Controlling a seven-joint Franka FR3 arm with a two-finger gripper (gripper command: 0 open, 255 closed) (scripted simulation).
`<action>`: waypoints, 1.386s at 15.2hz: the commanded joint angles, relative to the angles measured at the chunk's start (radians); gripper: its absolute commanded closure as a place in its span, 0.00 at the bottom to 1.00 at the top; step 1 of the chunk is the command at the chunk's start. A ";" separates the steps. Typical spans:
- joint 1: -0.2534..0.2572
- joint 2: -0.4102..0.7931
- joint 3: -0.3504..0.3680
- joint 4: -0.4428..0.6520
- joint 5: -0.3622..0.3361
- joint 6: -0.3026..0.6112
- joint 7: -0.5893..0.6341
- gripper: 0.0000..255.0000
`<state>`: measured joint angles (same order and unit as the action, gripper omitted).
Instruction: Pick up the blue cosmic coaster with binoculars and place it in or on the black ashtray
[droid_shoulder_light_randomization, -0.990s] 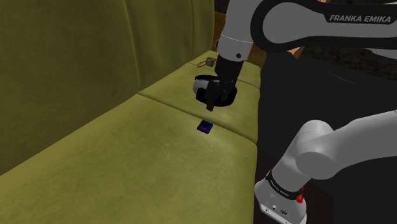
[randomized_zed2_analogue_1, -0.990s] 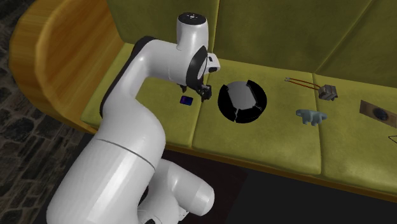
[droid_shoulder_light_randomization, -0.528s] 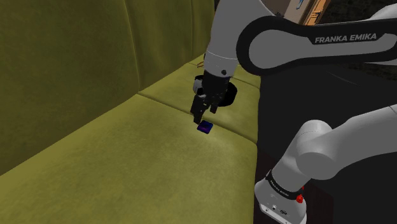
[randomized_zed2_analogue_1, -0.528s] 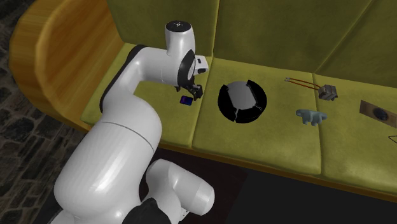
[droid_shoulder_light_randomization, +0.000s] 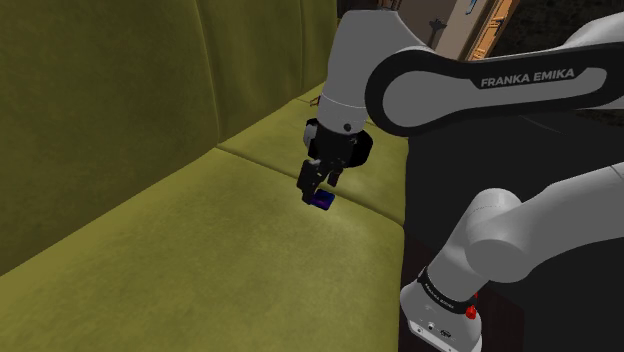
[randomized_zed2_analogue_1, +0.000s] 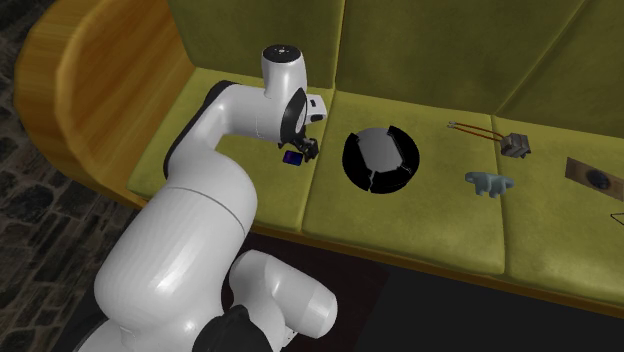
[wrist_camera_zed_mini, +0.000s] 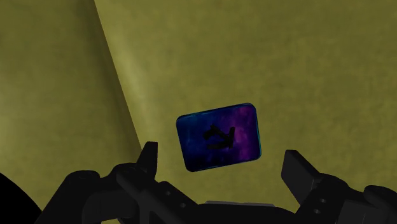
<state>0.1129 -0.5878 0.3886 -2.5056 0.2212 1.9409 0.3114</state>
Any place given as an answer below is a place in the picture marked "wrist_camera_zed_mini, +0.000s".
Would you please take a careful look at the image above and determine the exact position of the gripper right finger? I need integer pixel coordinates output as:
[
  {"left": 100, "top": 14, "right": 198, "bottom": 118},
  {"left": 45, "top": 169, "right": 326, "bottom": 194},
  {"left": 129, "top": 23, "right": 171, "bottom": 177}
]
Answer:
[{"left": 280, "top": 150, "right": 397, "bottom": 224}]

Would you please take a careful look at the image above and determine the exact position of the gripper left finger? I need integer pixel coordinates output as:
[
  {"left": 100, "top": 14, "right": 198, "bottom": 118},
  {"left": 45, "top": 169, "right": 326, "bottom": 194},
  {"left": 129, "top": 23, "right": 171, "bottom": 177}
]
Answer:
[{"left": 34, "top": 141, "right": 199, "bottom": 224}]

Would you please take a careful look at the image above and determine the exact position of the blue purple tablet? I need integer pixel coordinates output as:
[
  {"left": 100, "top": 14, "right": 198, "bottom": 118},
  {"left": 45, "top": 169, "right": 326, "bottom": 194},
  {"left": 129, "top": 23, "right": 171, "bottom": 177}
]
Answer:
[{"left": 175, "top": 102, "right": 262, "bottom": 172}]

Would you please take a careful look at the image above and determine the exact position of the olive yellow upholstered furniture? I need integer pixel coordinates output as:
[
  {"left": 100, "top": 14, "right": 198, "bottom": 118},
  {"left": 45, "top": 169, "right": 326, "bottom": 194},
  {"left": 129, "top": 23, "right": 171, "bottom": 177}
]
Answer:
[{"left": 0, "top": 0, "right": 397, "bottom": 224}]

